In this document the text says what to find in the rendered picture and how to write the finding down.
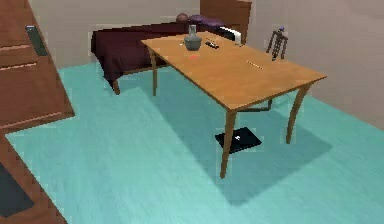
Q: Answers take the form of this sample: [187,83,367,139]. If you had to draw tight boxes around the brown wooden door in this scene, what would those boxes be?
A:
[0,0,76,132]

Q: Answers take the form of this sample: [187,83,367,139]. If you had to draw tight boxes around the bed with maroon cover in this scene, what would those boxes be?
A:
[90,0,253,96]

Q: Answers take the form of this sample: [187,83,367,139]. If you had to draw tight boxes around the grey vase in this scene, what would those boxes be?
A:
[183,24,203,52]

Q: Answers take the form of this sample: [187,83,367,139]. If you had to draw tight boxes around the black laptop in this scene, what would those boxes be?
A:
[214,126,263,155]

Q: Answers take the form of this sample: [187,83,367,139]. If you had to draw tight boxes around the purple pillow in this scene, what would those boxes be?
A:
[188,14,226,28]

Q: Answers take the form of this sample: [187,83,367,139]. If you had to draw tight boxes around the dark wooden chair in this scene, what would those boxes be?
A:
[238,26,290,113]

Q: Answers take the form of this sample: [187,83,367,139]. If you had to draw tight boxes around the thin pencil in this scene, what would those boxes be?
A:
[246,60,264,70]

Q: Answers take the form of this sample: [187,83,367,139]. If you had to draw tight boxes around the brown wooden table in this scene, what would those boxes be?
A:
[141,31,328,180]

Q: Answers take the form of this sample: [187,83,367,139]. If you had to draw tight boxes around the brown ball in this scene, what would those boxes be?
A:
[175,12,190,24]

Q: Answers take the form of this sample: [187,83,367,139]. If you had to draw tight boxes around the grey door handle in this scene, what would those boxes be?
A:
[25,25,50,57]

